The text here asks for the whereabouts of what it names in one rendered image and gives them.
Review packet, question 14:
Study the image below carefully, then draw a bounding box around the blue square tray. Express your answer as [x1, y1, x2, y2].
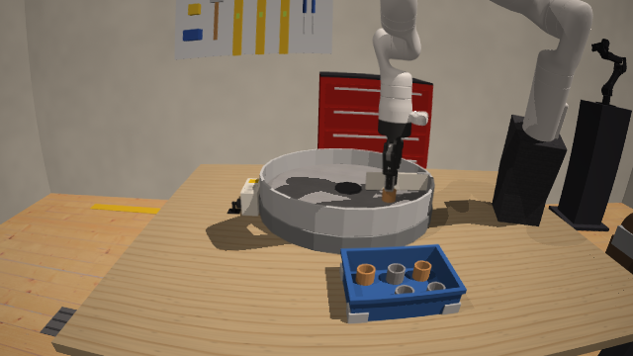
[339, 244, 467, 323]

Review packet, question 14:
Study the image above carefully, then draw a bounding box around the bronze bushing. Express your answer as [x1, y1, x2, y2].
[356, 264, 376, 286]
[382, 189, 397, 203]
[412, 261, 431, 282]

